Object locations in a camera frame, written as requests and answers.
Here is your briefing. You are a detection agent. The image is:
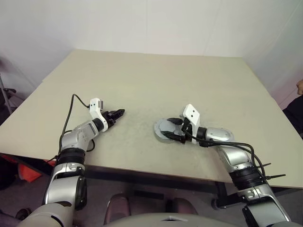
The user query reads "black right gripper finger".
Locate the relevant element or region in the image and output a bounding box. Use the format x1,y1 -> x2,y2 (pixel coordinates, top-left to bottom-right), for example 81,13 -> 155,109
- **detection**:
161,132 -> 186,143
166,117 -> 184,126

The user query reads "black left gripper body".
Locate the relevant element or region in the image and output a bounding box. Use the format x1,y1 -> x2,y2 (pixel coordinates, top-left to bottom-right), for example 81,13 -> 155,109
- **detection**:
103,110 -> 117,127

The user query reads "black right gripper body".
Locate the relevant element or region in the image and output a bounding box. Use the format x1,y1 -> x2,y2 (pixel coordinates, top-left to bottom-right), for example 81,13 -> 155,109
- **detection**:
179,117 -> 194,144

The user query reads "grey toothed gear disc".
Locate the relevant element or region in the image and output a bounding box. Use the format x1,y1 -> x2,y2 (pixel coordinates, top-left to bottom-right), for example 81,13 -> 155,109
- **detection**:
153,118 -> 183,139

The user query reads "dark maroon rounded shape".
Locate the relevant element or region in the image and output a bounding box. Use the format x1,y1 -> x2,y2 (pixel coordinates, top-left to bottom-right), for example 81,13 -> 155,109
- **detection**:
165,197 -> 198,216
104,193 -> 131,224

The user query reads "grey caster wheel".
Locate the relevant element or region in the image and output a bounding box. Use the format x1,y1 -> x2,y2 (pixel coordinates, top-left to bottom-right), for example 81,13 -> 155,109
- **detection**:
211,198 -> 225,210

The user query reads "grey robot torso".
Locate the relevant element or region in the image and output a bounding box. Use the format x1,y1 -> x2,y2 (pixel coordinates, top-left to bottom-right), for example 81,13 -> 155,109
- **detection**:
103,212 -> 234,227

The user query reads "orange floor object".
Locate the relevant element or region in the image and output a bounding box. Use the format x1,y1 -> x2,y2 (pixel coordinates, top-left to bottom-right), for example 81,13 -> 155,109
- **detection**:
18,162 -> 56,184

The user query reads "silver metal stand pole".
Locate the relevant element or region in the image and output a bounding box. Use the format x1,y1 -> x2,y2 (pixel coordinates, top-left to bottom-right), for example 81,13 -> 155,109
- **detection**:
0,75 -> 13,114

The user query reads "person in dark clothing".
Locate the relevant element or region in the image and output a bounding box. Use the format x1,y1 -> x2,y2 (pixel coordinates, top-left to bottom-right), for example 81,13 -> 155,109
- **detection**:
282,94 -> 303,140

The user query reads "dark brown floor object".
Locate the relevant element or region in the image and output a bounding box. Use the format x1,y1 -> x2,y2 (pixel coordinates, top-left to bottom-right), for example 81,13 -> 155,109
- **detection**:
16,208 -> 33,221

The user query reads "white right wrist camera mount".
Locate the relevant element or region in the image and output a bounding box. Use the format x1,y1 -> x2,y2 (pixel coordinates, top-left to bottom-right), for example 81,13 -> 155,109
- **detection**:
182,103 -> 202,145

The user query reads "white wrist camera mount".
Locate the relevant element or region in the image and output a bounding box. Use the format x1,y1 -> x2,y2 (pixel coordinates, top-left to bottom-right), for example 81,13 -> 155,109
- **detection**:
182,103 -> 202,145
89,97 -> 109,132

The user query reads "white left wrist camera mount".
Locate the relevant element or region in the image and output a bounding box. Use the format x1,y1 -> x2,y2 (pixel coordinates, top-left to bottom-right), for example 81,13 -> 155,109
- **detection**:
89,97 -> 109,132

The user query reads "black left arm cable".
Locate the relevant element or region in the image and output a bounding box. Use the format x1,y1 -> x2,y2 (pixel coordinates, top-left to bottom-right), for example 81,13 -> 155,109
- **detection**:
58,94 -> 96,157

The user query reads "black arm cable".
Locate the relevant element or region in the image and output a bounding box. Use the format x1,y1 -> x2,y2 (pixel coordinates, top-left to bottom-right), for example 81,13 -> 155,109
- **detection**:
58,94 -> 96,157
183,122 -> 267,183

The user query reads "black table frame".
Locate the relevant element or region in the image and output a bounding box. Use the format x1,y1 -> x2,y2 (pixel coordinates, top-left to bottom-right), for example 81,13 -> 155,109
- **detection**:
84,165 -> 245,209

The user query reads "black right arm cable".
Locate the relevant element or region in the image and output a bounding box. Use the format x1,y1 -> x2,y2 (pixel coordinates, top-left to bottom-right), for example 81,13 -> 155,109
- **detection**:
183,122 -> 267,183

